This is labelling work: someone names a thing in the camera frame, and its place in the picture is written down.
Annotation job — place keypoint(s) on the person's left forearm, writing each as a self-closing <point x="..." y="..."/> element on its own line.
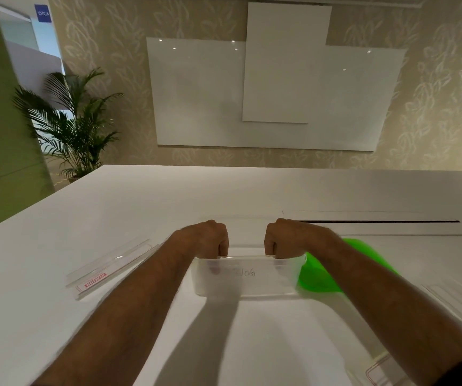
<point x="130" y="313"/>

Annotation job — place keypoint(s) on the green plastic lid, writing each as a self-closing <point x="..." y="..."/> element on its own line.
<point x="315" y="277"/>

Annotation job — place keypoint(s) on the green palm plant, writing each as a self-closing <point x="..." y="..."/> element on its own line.
<point x="74" y="128"/>

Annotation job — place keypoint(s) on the clear lid with red label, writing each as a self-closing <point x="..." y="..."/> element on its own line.
<point x="375" y="373"/>
<point x="106" y="277"/>

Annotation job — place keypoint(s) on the person's right fingers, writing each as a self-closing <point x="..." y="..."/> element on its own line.
<point x="274" y="247"/>

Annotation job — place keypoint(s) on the large glossy white wall board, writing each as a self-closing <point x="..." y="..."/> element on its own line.
<point x="194" y="96"/>

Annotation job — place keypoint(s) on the matte white wall panel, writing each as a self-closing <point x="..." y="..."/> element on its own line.
<point x="287" y="64"/>

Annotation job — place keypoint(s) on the person's right forearm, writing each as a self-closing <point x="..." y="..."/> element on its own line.
<point x="391" y="305"/>

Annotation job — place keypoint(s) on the white partition panel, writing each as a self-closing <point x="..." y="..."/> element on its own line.
<point x="34" y="68"/>

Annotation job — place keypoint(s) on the person's left fingers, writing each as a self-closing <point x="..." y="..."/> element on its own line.
<point x="219" y="247"/>

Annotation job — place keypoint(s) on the clear plastic container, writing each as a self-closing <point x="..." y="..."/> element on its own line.
<point x="247" y="277"/>

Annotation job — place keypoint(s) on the clear plastic lid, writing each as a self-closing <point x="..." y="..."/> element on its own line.
<point x="106" y="259"/>
<point x="460" y="305"/>

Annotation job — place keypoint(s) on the person's left hand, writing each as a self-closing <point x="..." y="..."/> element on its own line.
<point x="198" y="237"/>

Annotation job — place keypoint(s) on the plant pot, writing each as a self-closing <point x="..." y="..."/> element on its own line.
<point x="74" y="178"/>

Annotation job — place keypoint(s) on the blue wall sign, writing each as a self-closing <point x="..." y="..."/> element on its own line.
<point x="43" y="13"/>

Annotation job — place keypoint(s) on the person's right hand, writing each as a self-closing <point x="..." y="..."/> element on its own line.
<point x="293" y="236"/>

